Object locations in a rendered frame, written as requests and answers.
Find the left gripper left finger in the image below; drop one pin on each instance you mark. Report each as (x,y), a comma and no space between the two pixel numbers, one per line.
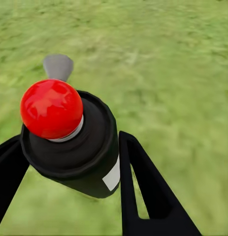
(13,166)

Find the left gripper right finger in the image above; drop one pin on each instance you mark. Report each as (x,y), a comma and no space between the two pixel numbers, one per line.
(167,216)

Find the pesticide atomizer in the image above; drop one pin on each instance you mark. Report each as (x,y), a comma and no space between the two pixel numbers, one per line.
(70,136)

